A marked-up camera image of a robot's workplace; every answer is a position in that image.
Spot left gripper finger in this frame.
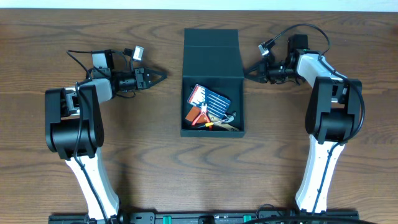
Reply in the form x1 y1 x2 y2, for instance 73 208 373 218
145 74 167 89
144 67 167 76

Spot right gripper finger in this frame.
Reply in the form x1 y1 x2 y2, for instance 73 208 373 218
244 60 266 75
244 73 268 83

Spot dark green box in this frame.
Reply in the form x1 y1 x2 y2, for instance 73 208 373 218
180 28 245 138

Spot steel claw hammer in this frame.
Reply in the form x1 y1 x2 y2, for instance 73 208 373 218
223 111 237 123

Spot blue screwdriver set case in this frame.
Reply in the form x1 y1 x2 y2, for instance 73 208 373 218
187 84 231 119

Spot orange scraper wooden handle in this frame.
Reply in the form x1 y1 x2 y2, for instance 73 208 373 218
185 106 239 131

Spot red handled cutting pliers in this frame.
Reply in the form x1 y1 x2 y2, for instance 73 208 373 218
191 102 213 130

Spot black yellow screwdriver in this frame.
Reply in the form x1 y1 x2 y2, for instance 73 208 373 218
191 119 229 129

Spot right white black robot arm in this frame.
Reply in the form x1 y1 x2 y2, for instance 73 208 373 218
244 34 364 214

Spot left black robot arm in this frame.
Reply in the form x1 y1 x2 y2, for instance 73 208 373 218
45 46 167 223

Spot right black cable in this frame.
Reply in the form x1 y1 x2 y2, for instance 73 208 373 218
264 23 366 215

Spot black cable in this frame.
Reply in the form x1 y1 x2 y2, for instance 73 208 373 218
264 23 366 215
65 48 137 224

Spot left black cable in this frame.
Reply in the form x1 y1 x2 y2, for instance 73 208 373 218
65 48 137 224

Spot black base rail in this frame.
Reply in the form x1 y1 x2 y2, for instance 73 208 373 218
48 208 359 224

